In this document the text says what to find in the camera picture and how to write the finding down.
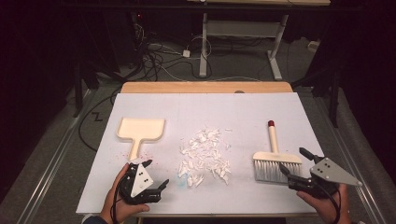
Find black floor cable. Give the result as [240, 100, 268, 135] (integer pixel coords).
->
[78, 88, 123, 153]

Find metal floor rail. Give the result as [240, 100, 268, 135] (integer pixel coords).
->
[312, 92, 389, 224]
[17, 89, 96, 224]

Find hand-held gripper cable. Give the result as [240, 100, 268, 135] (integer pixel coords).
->
[110, 174, 129, 224]
[320, 186, 343, 224]

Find cream hand brush red tip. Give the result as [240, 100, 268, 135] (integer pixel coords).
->
[252, 119, 304, 184]

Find person's left hand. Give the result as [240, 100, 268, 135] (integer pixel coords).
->
[100, 162, 150, 224]

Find scattered red crumbs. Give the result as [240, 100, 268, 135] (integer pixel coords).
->
[120, 149, 161, 166]

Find right hand-held gripper cable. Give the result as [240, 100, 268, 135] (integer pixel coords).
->
[320, 186, 343, 224]

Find person's right hand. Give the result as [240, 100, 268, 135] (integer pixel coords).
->
[296, 183, 349, 224]

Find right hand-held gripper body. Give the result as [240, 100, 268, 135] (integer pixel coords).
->
[288, 157, 363, 200]

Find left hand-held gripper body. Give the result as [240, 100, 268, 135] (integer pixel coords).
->
[118, 161, 163, 205]

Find cream plastic dustpan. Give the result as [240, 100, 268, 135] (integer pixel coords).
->
[116, 117, 166, 161]

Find person's dark sleeve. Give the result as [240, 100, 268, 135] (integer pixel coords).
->
[81, 214, 109, 224]

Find wooden table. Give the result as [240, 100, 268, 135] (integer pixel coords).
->
[120, 81, 320, 224]

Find tangle of floor cables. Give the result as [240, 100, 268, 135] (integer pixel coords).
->
[132, 22, 214, 82]

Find pile of white paper scraps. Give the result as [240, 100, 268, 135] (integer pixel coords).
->
[177, 126, 233, 189]

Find white table mat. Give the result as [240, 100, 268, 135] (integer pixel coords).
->
[76, 92, 349, 216]

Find white metal desk frame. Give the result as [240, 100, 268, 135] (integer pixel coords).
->
[199, 12, 289, 81]

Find left hand-held gripper cable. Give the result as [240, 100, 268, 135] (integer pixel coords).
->
[110, 174, 129, 224]

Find black metal stand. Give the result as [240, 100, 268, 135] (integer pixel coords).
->
[73, 60, 86, 119]

